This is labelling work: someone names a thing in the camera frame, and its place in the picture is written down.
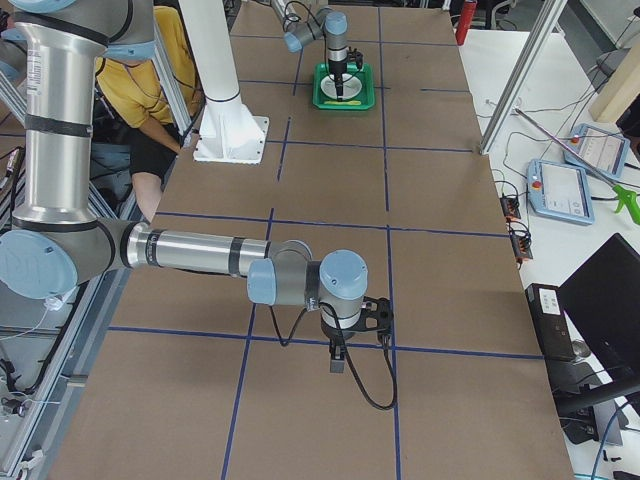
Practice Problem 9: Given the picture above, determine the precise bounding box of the black computer box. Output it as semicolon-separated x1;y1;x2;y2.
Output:
525;283;576;362

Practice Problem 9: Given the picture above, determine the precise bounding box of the red cylinder tube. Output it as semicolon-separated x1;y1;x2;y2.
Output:
455;0;477;46

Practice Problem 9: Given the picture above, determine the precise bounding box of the yellow plastic spoon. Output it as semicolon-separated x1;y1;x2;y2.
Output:
322;100;362;107

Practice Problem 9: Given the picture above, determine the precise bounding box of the blue teach pendant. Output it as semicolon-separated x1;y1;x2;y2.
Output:
526;159;595;225
567;123;630;181

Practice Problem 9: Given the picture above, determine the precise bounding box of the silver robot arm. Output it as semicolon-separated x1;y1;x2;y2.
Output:
1;1;371;373
267;1;349;100

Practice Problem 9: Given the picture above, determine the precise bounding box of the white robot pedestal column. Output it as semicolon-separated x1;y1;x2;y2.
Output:
179;0;269;165

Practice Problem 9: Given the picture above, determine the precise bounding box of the person in yellow shirt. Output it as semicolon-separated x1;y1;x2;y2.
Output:
97;6;202;220

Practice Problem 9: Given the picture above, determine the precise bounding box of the orange terminal block strip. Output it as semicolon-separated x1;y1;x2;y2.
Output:
499;195;533;267

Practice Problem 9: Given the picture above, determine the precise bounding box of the metal reacher grabber stick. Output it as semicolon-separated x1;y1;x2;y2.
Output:
513;108;640;225

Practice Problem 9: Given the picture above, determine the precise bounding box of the green plastic tray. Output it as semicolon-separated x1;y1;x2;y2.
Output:
312;63;376;111

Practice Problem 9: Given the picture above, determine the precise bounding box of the white round plate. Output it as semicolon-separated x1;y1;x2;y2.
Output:
320;74;363;100

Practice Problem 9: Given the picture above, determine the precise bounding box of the black monitor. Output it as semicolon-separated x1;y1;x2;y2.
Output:
559;233;639;374

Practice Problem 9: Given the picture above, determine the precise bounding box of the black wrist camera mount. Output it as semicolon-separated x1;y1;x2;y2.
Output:
347;46;364;71
361;296;394;346

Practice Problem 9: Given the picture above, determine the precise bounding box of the near blue teach pendant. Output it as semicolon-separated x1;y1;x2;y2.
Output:
526;159;595;225

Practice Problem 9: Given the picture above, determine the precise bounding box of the aluminium frame post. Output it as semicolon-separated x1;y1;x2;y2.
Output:
479;0;568;155

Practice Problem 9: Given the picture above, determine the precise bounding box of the far blue teach pendant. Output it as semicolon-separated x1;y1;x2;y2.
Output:
567;123;630;181

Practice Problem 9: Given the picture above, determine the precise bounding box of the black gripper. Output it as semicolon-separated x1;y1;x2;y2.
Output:
321;318;366;374
328;59;347;101

